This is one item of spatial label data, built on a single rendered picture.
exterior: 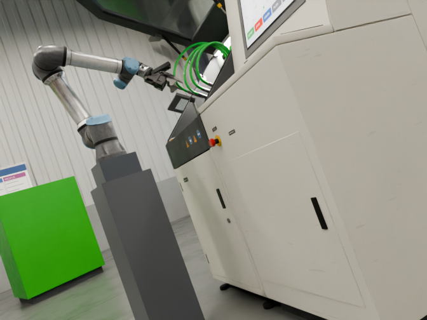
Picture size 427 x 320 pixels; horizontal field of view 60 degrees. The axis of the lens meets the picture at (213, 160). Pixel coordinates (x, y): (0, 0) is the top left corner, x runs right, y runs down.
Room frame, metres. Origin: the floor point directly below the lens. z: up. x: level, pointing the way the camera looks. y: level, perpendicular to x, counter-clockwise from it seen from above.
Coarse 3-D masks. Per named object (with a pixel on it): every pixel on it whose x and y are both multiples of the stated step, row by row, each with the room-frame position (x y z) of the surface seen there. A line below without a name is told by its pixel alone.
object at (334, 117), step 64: (320, 0) 1.15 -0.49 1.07; (384, 0) 1.22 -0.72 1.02; (256, 64) 1.15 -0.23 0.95; (320, 64) 1.08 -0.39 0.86; (384, 64) 1.18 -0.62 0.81; (256, 128) 1.28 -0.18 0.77; (320, 128) 1.05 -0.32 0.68; (384, 128) 1.14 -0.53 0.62; (256, 192) 1.43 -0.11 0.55; (320, 192) 1.08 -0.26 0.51; (384, 192) 1.10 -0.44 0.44; (256, 256) 1.63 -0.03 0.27; (320, 256) 1.19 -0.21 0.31; (384, 256) 1.07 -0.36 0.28
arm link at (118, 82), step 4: (116, 76) 1.97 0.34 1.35; (120, 76) 1.94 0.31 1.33; (116, 80) 1.95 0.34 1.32; (120, 80) 1.95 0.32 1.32; (124, 80) 1.95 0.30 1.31; (128, 80) 1.95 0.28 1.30; (116, 84) 1.98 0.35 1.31; (120, 84) 1.96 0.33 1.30; (124, 84) 1.97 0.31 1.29; (120, 88) 2.00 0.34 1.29; (124, 88) 1.99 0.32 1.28
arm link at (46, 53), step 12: (48, 48) 1.68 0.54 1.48; (60, 48) 1.69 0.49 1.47; (36, 60) 1.70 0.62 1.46; (48, 60) 1.69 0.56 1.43; (60, 60) 1.70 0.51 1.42; (72, 60) 1.73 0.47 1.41; (84, 60) 1.75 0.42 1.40; (96, 60) 1.78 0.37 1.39; (108, 60) 1.81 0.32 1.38; (120, 60) 1.84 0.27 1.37; (132, 60) 1.85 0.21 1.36; (120, 72) 1.86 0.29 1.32; (132, 72) 1.86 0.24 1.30
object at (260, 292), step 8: (216, 160) 1.68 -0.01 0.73; (176, 168) 2.31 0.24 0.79; (176, 176) 2.32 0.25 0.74; (224, 184) 1.69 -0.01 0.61; (232, 208) 1.70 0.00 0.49; (200, 240) 2.31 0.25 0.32; (248, 248) 1.68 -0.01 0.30; (208, 264) 2.31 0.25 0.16; (256, 272) 1.69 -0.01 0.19; (224, 280) 2.14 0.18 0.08; (232, 280) 2.03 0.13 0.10; (224, 288) 2.25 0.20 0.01; (248, 288) 1.84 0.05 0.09; (256, 288) 1.76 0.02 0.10; (264, 296) 1.70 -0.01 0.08; (264, 304) 1.75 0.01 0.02; (272, 304) 1.73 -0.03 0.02
